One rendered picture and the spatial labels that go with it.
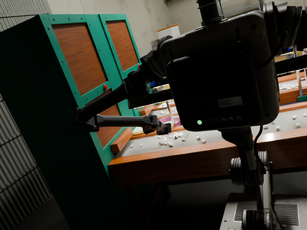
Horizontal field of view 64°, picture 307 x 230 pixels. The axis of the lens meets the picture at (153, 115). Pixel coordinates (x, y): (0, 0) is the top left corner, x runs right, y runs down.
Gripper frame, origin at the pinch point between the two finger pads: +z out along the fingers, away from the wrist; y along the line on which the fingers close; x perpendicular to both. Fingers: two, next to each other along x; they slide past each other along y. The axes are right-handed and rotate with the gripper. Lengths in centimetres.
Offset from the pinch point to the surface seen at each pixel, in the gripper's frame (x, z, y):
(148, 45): -329, 318, 149
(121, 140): -0.4, 2.0, 38.6
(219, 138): 7.0, 10.1, -31.5
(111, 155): 10.9, -2.5, 44.4
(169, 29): -350, 312, 89
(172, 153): 15.6, -4.1, -3.3
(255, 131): 6, 11, -54
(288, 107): -10, 27, -77
